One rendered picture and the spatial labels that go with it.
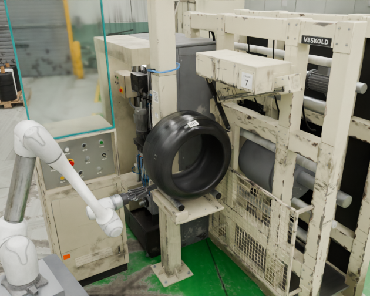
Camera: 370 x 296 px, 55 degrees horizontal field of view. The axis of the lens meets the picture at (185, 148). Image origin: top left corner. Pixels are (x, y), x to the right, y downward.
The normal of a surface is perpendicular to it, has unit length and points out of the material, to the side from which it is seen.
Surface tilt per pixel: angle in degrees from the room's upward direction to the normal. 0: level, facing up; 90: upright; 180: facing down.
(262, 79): 90
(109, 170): 90
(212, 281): 0
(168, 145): 63
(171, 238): 90
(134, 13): 90
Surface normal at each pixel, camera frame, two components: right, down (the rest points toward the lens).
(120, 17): 0.18, 0.39
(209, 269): -0.02, -0.92
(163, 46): 0.49, 0.34
